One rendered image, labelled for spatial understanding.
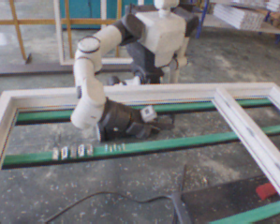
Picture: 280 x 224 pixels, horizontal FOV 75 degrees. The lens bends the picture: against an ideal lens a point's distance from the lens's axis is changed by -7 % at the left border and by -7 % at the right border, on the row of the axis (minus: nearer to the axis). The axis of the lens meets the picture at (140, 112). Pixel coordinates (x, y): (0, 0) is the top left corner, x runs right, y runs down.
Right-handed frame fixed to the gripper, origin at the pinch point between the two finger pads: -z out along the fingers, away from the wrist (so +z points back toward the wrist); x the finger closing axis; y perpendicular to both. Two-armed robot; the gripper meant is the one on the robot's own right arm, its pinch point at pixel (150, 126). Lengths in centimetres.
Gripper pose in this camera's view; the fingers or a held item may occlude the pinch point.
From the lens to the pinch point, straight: 69.3
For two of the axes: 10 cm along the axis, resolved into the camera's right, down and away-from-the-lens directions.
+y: -5.2, 7.1, 4.8
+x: -2.3, -6.6, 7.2
